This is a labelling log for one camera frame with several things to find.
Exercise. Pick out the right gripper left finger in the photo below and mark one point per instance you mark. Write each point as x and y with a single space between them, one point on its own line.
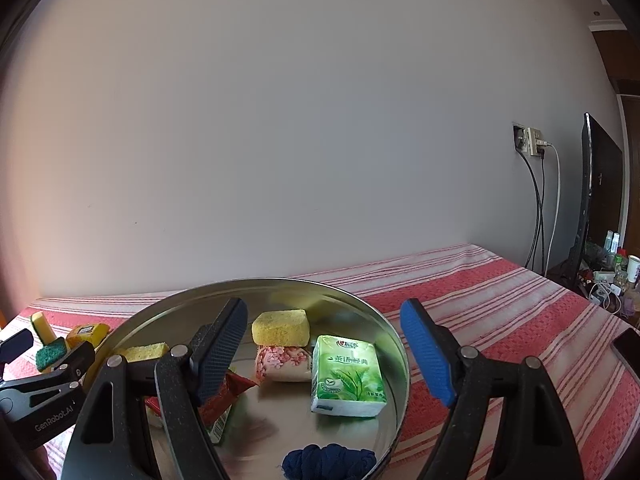
112 438

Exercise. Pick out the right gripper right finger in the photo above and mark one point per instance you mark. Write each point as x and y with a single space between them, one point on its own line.
534 438

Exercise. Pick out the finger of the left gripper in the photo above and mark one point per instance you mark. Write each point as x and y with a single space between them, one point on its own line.
75 364
15 346

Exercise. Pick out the yellow green sponge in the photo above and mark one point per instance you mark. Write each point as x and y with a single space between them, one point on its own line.
42 328
51 353

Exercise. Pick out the yellow snack packet with label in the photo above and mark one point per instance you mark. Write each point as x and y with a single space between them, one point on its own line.
94 334

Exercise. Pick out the red brown snack packet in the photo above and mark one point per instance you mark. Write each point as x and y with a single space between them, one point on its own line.
233 386

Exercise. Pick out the pale yellow sponge piece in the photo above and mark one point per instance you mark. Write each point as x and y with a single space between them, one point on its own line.
148 352

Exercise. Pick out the plain yellow sponge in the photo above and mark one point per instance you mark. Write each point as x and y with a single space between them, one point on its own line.
287 328

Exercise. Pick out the green tea tissue pack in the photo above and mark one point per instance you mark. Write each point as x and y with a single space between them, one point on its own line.
346 379

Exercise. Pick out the black phone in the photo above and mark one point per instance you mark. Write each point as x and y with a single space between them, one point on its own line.
627 347

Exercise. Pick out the pink floral packet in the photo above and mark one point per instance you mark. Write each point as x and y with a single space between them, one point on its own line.
282 364

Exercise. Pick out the round metal tin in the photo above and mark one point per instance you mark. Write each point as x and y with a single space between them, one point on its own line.
275 418

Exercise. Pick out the desk clutter bottles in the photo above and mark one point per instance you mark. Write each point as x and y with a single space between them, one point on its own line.
603 279

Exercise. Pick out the blue yarn ball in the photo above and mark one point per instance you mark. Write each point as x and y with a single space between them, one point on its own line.
331 462

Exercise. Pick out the black monitor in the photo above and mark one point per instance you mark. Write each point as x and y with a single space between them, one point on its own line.
602 193

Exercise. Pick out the wall socket with plugs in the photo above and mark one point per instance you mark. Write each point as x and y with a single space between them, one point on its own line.
529 141

